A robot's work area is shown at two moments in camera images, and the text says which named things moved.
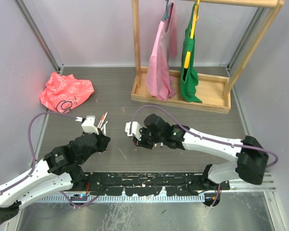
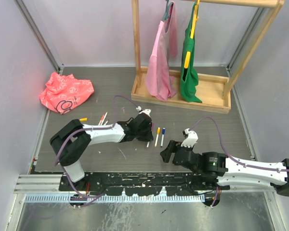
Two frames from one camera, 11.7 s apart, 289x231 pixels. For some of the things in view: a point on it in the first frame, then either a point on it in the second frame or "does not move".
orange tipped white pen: x=103 y=120 does not move
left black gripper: x=103 y=140 -> x=148 y=136
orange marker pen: x=100 y=121 does not move
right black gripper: x=141 y=142 -> x=172 y=146
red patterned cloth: x=61 y=93 does not move
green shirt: x=189 y=82 does not move
